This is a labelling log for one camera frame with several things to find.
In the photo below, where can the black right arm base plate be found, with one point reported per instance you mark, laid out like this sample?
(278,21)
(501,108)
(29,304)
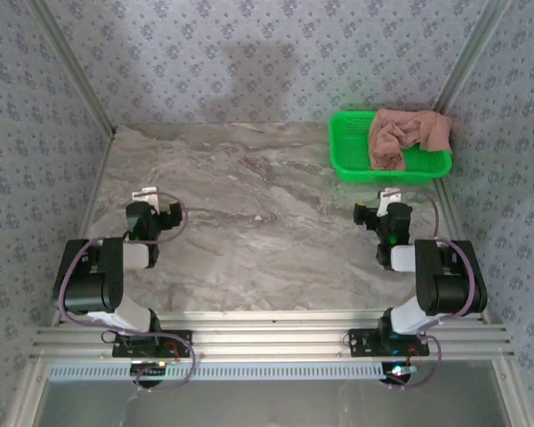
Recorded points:
(360,344)

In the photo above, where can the aluminium corner post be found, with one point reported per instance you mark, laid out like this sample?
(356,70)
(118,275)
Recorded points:
(74,66)
(472,53)

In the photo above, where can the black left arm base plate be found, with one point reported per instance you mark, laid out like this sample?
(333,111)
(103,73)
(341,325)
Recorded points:
(124,349)

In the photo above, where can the pink printed t-shirt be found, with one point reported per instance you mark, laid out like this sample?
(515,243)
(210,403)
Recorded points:
(391,142)

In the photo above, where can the aluminium rail beam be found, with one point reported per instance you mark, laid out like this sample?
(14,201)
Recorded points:
(271,338)

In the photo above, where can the green plastic basket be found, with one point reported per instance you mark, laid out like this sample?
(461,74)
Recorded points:
(347,142)

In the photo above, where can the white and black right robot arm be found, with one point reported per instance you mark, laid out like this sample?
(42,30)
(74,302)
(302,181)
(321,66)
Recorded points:
(445,284)

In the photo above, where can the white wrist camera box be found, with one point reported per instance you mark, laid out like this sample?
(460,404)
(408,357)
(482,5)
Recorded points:
(389,200)
(147,195)

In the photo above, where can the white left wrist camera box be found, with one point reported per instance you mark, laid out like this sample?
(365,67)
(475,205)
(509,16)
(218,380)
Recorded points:
(147,195)

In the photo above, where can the aluminium frame leg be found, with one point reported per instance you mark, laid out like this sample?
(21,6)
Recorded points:
(26,396)
(514,396)

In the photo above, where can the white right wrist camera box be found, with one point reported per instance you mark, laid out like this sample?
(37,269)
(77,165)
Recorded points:
(389,200)

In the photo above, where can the black controller board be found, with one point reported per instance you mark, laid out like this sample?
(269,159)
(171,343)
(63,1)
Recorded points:
(398,371)
(149,369)

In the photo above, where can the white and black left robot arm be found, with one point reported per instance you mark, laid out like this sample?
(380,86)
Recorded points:
(93,284)

